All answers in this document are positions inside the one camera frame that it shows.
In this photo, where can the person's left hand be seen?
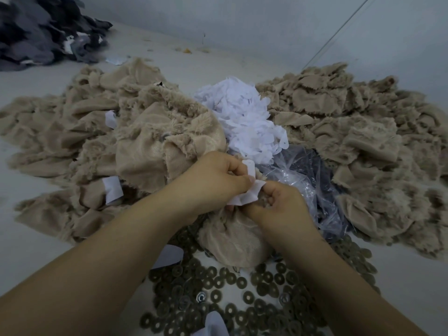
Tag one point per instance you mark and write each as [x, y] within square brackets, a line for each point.
[206, 181]

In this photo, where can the person's right hand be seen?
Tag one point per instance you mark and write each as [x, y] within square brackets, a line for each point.
[283, 209]

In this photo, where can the person's right thumb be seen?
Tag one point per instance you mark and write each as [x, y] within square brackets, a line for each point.
[270, 192]

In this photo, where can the person's left thumb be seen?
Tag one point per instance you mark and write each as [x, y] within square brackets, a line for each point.
[243, 179]

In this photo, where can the white fabric cutout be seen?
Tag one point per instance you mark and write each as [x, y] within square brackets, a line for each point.
[250, 195]

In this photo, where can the beige plush fabric pouch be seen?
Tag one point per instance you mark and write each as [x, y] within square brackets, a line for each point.
[234, 237]

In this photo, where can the person's left forearm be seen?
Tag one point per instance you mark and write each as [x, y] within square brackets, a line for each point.
[87, 272]

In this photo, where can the person's right forearm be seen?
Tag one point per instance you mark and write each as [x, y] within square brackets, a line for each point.
[336, 286]

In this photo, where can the clear plastic bag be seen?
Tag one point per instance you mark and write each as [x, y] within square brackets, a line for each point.
[315, 181]

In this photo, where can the pile of white fabric pieces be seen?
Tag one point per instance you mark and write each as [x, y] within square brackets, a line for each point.
[246, 118]

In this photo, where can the small white fabric piece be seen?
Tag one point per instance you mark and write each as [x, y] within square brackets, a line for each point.
[112, 189]
[168, 256]
[111, 119]
[214, 326]

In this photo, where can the pile of dark round washers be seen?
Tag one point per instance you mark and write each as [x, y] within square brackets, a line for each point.
[245, 297]

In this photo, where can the pile of flat beige scraps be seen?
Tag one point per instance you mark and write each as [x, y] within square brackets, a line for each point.
[371, 143]

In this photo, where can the shiny silver washer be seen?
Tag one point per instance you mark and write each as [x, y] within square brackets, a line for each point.
[201, 297]

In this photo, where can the pile of sewn beige plush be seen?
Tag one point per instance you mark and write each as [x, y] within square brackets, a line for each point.
[122, 143]

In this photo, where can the pile of grey fabric pieces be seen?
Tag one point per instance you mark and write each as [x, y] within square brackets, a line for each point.
[38, 27]

